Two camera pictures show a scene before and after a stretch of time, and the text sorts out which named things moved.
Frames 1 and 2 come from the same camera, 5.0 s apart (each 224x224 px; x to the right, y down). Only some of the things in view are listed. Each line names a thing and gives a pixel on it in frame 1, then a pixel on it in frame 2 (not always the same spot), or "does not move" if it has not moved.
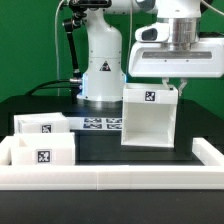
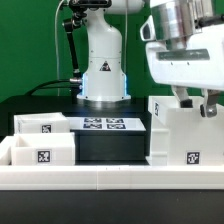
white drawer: x=43 y=148 does not move
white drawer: x=39 y=123 does not move
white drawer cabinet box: x=149 y=115 → x=183 y=136
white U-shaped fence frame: x=208 y=176 does not move
